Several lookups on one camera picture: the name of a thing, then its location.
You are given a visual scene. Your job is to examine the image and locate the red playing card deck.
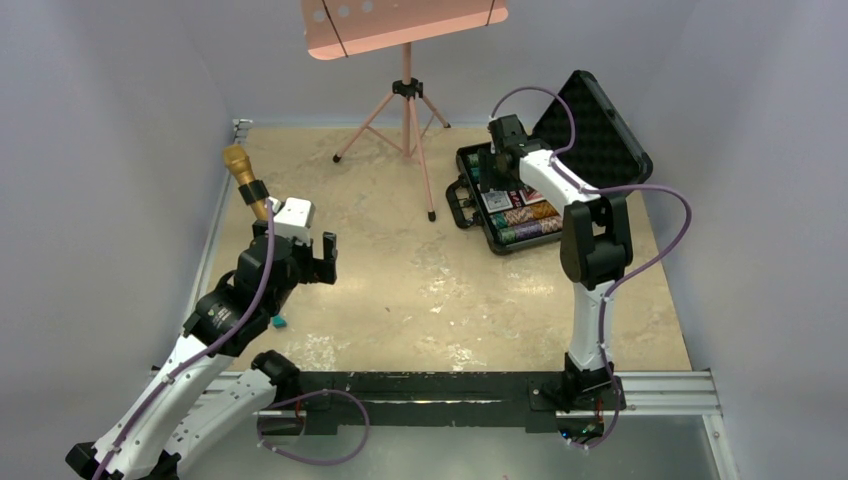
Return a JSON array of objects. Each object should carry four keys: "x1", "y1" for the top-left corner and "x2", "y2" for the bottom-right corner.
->
[{"x1": 519, "y1": 187, "x2": 545, "y2": 205}]

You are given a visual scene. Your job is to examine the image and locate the purple cable loop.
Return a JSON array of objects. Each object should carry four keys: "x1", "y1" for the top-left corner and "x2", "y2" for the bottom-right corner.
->
[{"x1": 256, "y1": 388, "x2": 370, "y2": 466}]

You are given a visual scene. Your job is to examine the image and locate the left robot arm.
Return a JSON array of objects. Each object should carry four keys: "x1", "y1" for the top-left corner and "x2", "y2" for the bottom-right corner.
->
[{"x1": 65, "y1": 221, "x2": 338, "y2": 479}]

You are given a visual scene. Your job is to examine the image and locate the black poker case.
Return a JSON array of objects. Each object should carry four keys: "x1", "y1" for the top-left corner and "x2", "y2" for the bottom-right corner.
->
[{"x1": 446, "y1": 70, "x2": 653, "y2": 255}]

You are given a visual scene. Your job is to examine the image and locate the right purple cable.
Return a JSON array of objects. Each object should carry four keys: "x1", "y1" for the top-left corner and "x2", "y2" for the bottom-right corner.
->
[{"x1": 488, "y1": 86, "x2": 694, "y2": 452}]

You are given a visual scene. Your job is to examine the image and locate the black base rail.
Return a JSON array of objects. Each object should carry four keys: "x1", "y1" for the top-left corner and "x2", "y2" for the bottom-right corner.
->
[{"x1": 270, "y1": 371, "x2": 626, "y2": 439}]

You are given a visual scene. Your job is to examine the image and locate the blue playing card deck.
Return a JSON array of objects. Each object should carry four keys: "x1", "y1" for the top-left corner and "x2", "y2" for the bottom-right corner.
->
[{"x1": 481, "y1": 191, "x2": 514, "y2": 214}]

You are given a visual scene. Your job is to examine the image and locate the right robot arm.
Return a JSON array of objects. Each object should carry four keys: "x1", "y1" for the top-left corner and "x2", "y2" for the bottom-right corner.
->
[{"x1": 479, "y1": 115, "x2": 633, "y2": 407}]

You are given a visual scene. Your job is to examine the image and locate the orange green chip row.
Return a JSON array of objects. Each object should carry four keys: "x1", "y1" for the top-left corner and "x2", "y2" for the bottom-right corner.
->
[{"x1": 490, "y1": 201, "x2": 558, "y2": 229}]

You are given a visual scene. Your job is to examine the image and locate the gold microphone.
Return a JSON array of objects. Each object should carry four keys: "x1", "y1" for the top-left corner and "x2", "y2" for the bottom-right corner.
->
[{"x1": 222, "y1": 144, "x2": 270, "y2": 221}]

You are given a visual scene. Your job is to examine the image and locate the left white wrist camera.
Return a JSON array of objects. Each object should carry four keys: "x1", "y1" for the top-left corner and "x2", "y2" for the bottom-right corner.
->
[{"x1": 270, "y1": 197, "x2": 315, "y2": 246}]

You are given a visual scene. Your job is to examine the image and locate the pink music stand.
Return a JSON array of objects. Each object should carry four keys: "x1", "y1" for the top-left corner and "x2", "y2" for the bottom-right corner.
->
[{"x1": 300, "y1": 0, "x2": 509, "y2": 222}]

